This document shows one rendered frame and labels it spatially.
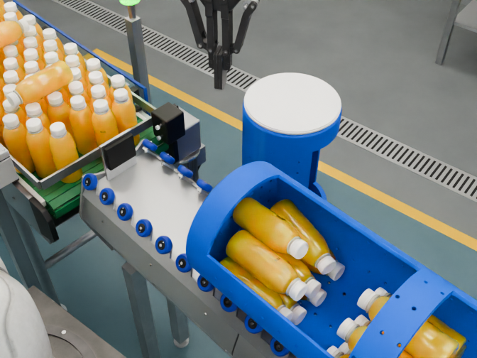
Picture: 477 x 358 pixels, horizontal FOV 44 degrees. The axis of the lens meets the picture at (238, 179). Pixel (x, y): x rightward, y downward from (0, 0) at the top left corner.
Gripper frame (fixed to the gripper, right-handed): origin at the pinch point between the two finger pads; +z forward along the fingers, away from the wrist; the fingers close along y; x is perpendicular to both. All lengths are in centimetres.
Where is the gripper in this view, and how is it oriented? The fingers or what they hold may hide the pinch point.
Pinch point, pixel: (220, 67)
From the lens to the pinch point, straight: 103.9
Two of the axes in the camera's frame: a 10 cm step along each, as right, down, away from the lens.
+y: 9.7, 1.8, -1.7
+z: -0.1, 7.2, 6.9
